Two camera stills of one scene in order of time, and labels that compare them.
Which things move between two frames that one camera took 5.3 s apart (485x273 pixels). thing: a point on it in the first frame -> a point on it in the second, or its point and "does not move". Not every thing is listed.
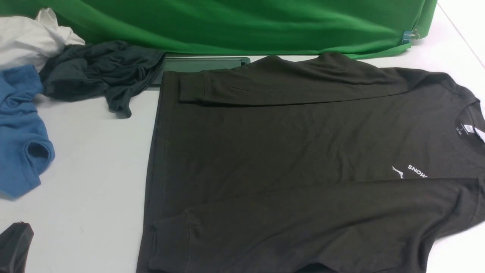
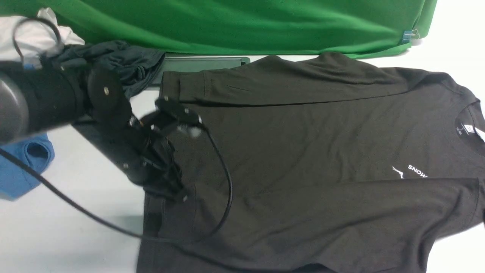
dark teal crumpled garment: [111, 69] does not move
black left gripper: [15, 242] -> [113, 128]
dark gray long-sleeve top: [324, 163] does not move
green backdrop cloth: [348, 29] does not move
